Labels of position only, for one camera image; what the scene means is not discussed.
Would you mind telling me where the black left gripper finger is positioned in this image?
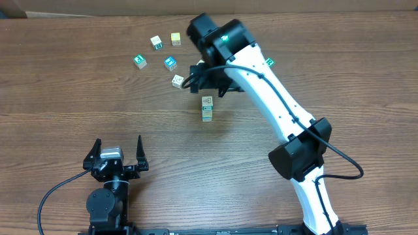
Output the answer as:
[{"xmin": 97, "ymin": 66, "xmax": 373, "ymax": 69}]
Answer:
[
  {"xmin": 136, "ymin": 135, "xmax": 149, "ymax": 172},
  {"xmin": 82, "ymin": 138, "xmax": 101, "ymax": 170}
]

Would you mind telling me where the wooden block green side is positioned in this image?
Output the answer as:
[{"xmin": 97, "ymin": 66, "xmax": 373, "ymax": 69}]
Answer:
[{"xmin": 201, "ymin": 96, "xmax": 214, "ymax": 110}]

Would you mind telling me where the blue X letter block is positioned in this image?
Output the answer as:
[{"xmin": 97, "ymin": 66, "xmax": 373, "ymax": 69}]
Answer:
[{"xmin": 202, "ymin": 110, "xmax": 213, "ymax": 118}]

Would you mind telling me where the blue H letter block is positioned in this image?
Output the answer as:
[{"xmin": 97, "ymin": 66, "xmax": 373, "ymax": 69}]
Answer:
[{"xmin": 202, "ymin": 117, "xmax": 212, "ymax": 122}]

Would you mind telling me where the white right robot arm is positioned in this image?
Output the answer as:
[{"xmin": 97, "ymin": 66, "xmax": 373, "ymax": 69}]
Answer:
[{"xmin": 182, "ymin": 13, "xmax": 339, "ymax": 234}]

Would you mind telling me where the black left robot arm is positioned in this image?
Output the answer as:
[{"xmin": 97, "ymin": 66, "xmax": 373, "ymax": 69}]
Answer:
[{"xmin": 82, "ymin": 137, "xmax": 149, "ymax": 234}]

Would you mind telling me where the wooden O block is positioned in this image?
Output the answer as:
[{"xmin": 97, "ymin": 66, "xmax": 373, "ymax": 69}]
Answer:
[{"xmin": 172, "ymin": 74, "xmax": 184, "ymax": 89}]

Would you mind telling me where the blue F letter block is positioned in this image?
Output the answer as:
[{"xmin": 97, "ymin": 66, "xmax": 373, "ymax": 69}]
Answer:
[{"xmin": 164, "ymin": 56, "xmax": 177, "ymax": 71}]

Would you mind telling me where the yellow top wooden block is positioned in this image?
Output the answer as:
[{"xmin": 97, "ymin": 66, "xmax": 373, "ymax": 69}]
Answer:
[{"xmin": 170, "ymin": 33, "xmax": 182, "ymax": 46}]

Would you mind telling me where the green R block right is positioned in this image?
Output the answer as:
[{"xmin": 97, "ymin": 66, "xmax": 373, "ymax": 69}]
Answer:
[{"xmin": 266, "ymin": 57, "xmax": 275, "ymax": 67}]

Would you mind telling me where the dark green R block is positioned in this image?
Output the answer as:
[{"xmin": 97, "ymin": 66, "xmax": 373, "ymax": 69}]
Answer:
[{"xmin": 150, "ymin": 35, "xmax": 163, "ymax": 50}]

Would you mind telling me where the green E letter block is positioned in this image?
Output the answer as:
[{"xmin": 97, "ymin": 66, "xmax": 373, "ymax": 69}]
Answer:
[{"xmin": 133, "ymin": 54, "xmax": 147, "ymax": 69}]

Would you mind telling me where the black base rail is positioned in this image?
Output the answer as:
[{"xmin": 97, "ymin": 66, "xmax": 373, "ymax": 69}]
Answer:
[{"xmin": 78, "ymin": 223, "xmax": 369, "ymax": 235}]

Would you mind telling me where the cardboard back wall panel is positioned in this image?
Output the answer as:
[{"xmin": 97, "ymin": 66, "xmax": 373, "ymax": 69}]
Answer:
[{"xmin": 0, "ymin": 0, "xmax": 418, "ymax": 19}]

